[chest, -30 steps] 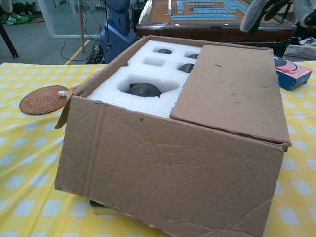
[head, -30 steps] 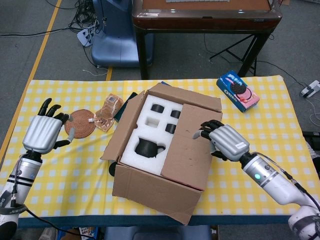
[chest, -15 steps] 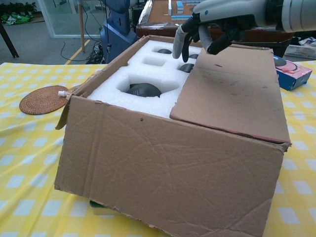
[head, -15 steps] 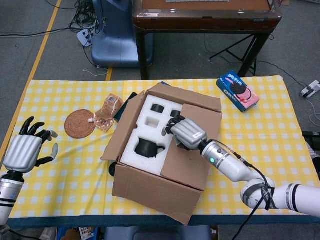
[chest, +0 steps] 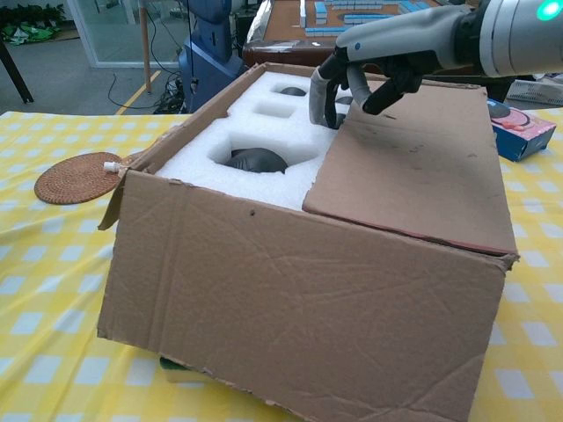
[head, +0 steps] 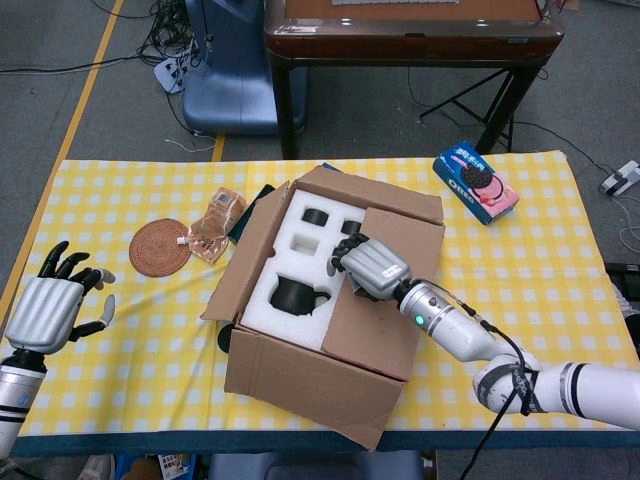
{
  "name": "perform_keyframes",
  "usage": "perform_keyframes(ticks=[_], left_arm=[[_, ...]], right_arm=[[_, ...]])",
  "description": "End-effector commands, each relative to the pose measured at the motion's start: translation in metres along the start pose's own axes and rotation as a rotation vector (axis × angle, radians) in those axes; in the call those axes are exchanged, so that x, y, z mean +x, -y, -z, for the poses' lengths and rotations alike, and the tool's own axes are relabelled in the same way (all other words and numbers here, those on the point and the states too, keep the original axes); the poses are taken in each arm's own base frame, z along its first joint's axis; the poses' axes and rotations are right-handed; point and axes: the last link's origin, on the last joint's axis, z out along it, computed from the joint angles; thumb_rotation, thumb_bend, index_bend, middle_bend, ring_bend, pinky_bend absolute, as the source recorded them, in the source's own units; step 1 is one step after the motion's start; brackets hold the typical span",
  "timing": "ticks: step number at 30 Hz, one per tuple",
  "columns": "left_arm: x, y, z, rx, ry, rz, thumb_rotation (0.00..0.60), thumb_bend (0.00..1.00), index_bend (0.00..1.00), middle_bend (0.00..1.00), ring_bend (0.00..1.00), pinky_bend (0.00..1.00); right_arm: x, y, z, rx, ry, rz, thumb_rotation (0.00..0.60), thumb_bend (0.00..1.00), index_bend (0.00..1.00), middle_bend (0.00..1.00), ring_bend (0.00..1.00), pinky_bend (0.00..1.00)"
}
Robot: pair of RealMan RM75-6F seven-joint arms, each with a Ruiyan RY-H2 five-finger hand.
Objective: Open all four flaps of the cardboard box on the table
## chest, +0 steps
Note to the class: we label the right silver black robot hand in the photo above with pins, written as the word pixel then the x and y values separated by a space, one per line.
pixel 396 39

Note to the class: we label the large brown cardboard box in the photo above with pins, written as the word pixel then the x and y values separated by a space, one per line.
pixel 286 307

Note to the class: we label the blue pink Oreo box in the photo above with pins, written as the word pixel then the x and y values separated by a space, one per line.
pixel 523 140

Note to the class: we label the blue mahjong tile row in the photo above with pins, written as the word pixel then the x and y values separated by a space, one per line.
pixel 323 31
pixel 314 11
pixel 365 18

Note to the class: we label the brown mahjong table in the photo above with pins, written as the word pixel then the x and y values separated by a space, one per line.
pixel 281 26

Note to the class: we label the dark grey teacup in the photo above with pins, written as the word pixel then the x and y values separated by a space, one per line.
pixel 292 91

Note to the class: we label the white plastic basket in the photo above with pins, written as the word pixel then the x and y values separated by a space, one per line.
pixel 534 92

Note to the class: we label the white foam insert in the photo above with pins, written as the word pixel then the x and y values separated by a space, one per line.
pixel 264 132

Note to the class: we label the dark grey teapot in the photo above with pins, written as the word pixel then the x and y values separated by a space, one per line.
pixel 257 160

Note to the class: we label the blue machine base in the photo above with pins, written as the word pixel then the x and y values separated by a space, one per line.
pixel 206 66

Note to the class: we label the wooden pole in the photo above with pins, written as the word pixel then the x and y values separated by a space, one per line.
pixel 145 44

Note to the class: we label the clear spout pouch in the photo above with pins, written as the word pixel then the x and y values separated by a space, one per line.
pixel 108 166

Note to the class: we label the round woven rattan coaster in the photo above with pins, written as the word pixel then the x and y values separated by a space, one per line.
pixel 75 178

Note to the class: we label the green fabric pile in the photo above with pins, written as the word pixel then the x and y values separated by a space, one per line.
pixel 26 33

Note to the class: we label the black table leg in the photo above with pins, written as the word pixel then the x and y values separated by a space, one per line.
pixel 15 74

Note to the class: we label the green yellow sponge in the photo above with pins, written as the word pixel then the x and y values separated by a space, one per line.
pixel 176 373

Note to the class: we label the yellow white checkered tablecloth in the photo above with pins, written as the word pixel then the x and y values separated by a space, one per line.
pixel 53 285

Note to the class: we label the glass partition frame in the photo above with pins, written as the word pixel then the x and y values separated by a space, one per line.
pixel 94 31

